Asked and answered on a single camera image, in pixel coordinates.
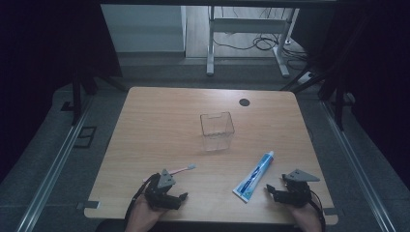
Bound blue white toothpaste tube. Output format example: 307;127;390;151
232;150;276;204

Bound white metal desk frame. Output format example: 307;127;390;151
206;6;301;78

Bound dark curtain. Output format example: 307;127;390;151
0;0;123;182
291;0;410;191

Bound person's left hand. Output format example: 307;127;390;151
124;194;169;232

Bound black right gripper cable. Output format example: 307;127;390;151
307;189;326;232

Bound white cabinet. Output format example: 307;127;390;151
100;4;188;54

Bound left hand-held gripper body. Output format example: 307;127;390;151
144;168;182;211

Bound clear plastic container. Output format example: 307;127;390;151
199;111;236;153

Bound metal floor rail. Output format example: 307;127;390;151
15;96;95;232
319;100;390;232

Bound pink toothbrush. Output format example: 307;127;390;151
142;162;197;183

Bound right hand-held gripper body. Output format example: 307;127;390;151
273;168;321;209

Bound black metal stand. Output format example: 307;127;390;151
70;61;129;127
279;61;357;131

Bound black floor cables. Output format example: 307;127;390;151
212;8;312;72

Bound person's right hand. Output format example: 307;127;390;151
289;202;324;232

